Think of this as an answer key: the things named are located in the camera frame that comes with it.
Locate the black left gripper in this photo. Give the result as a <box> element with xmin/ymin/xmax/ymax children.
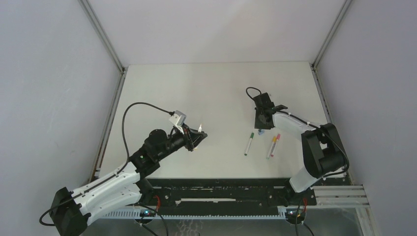
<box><xmin>156</xmin><ymin>123</ymin><xmax>206</xmax><ymax>161</ymax></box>

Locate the white pink marker pen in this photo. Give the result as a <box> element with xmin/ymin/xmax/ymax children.
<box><xmin>270</xmin><ymin>133</ymin><xmax>281</xmax><ymax>157</ymax></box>

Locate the white yellow marker pen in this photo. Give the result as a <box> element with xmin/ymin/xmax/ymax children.
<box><xmin>266</xmin><ymin>136</ymin><xmax>276</xmax><ymax>159</ymax></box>

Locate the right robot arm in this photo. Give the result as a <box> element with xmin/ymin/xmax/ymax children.
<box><xmin>252</xmin><ymin>92</ymin><xmax>350</xmax><ymax>205</ymax></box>

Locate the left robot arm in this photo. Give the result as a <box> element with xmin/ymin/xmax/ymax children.
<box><xmin>48</xmin><ymin>125</ymin><xmax>208</xmax><ymax>236</ymax></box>

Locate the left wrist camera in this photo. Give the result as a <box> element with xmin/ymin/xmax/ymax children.
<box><xmin>169</xmin><ymin>110</ymin><xmax>186</xmax><ymax>134</ymax></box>

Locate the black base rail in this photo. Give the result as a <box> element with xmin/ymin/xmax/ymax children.
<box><xmin>148</xmin><ymin>178</ymin><xmax>317</xmax><ymax>214</ymax></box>

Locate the left black camera cable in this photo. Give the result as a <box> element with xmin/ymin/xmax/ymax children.
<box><xmin>39</xmin><ymin>102</ymin><xmax>175</xmax><ymax>226</ymax></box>

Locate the white slotted cable duct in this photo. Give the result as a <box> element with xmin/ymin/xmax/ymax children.
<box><xmin>101</xmin><ymin>207</ymin><xmax>295</xmax><ymax>220</ymax></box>

